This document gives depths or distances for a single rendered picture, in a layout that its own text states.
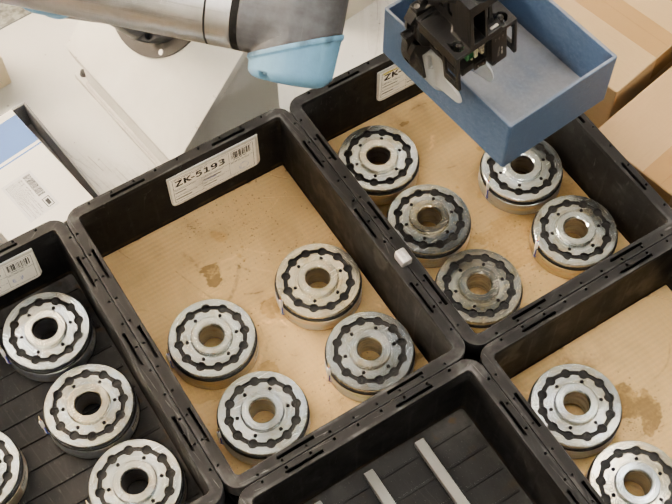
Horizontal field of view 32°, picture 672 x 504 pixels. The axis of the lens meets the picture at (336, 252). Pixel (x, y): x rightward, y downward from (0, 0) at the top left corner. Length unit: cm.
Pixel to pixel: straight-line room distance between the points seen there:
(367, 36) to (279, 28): 85
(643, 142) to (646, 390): 33
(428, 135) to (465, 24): 50
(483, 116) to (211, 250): 42
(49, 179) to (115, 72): 19
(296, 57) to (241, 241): 52
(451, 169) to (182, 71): 38
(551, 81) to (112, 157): 69
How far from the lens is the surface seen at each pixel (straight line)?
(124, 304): 134
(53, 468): 138
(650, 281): 144
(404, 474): 134
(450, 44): 111
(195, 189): 147
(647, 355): 144
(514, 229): 149
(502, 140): 122
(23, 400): 143
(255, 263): 146
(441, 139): 156
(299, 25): 99
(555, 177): 150
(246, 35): 101
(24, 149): 165
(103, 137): 176
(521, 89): 131
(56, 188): 160
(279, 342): 141
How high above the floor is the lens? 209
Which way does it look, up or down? 59 degrees down
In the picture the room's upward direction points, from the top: 1 degrees counter-clockwise
